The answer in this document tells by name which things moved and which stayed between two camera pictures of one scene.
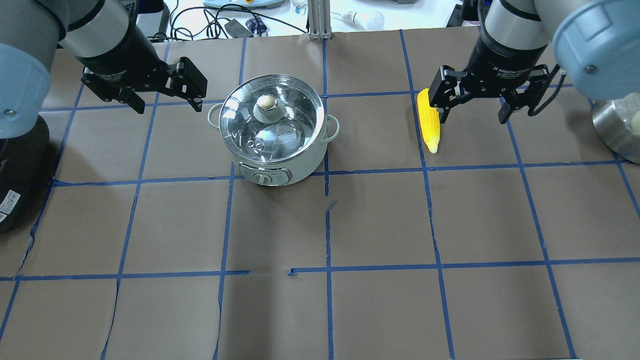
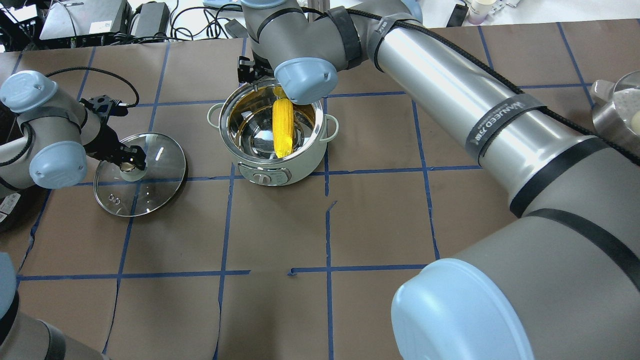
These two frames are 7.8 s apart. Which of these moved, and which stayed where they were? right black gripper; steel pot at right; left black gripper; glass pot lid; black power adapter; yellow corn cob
Moved: glass pot lid; right black gripper; yellow corn cob; left black gripper
Stayed: black power adapter; steel pot at right
